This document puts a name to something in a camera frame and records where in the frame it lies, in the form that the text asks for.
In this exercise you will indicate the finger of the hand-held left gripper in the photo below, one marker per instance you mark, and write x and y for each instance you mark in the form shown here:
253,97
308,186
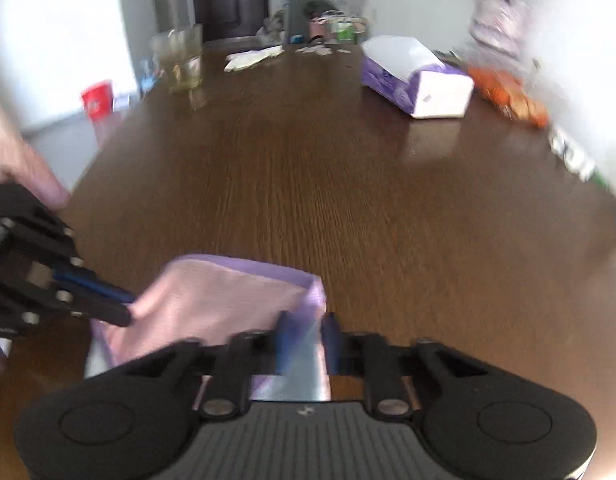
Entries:
72,276
110,297

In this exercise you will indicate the pink and blue sleeveless top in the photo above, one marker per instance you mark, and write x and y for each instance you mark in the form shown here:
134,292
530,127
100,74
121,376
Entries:
212,300

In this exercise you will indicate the clear plastic box of oranges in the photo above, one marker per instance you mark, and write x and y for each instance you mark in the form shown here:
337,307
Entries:
508,92

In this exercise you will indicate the glass jar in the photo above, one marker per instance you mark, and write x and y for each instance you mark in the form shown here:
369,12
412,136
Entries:
178,60

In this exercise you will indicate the dark door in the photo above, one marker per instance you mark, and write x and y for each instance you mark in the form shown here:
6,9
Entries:
227,0

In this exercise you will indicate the purple and white tissue pack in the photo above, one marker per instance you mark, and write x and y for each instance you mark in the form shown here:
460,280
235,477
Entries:
428,90

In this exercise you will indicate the white crumpled cloth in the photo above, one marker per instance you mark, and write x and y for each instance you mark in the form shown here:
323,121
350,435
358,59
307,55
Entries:
253,57

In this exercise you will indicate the clutter of small packets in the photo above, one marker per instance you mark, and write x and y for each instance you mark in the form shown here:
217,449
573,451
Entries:
338,27

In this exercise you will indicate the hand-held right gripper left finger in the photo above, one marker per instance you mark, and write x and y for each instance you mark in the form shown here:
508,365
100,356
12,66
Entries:
288,342

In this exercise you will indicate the small green flat item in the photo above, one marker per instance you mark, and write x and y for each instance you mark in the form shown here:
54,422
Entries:
602,181

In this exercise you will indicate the person's left hand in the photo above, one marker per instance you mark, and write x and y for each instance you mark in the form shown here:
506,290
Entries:
22,160

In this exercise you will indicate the red cup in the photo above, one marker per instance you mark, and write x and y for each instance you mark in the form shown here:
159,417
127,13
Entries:
97,100

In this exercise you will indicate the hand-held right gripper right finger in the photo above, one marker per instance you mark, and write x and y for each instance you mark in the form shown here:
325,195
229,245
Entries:
333,347

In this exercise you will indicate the white and purple vase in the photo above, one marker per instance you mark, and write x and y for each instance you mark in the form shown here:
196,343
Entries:
500,20

